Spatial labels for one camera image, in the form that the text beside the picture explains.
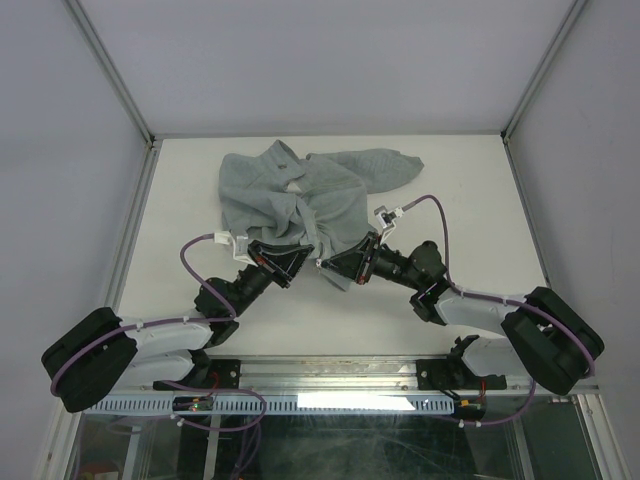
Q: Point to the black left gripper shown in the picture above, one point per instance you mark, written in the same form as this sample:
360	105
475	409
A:
282	261

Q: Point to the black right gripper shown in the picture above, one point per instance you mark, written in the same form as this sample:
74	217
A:
354	263

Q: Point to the grey zip-up jacket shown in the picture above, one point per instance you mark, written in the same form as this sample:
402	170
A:
320	200

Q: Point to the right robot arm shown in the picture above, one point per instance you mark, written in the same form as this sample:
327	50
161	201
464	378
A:
536	334

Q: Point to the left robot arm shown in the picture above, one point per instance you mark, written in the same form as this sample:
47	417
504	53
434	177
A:
218	305

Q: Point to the small electronics board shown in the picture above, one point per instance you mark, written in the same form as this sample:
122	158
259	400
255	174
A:
193	403

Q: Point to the black yellow connector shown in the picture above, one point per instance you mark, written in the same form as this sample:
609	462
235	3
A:
469	410

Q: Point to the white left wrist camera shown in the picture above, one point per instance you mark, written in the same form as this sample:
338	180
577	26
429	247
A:
237	244

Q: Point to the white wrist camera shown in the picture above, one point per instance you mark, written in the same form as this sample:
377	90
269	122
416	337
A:
387	219
237	244

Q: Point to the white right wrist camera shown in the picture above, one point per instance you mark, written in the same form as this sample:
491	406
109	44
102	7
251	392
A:
387	219

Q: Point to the aluminium front rail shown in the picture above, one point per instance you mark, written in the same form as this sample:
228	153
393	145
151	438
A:
325	372

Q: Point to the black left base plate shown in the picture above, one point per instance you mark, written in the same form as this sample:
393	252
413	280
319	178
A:
208	375

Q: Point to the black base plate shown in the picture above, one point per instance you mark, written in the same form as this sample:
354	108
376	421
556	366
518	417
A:
451	374
208	375

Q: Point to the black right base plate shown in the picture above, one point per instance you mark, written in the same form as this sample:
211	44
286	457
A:
451	374

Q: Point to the grey slotted cable duct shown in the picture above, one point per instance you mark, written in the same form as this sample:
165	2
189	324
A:
304	404

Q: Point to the left aluminium frame post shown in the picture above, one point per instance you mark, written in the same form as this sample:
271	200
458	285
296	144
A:
91	37

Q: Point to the aluminium frame post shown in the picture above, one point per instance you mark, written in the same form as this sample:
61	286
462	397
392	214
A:
567	24
91	37

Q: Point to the right aluminium frame post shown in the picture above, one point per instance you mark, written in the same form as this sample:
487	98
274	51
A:
567	24

